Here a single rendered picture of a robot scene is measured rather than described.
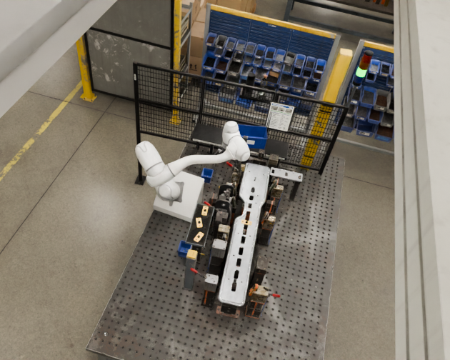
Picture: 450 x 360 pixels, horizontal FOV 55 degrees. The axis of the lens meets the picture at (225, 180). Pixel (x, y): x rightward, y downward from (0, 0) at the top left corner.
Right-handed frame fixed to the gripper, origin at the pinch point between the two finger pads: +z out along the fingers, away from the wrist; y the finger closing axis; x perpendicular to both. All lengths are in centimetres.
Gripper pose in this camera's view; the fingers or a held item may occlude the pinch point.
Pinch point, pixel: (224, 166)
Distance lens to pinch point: 320.0
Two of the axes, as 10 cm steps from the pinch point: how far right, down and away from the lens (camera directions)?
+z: -1.1, 6.6, 7.4
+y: 9.8, 2.1, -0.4
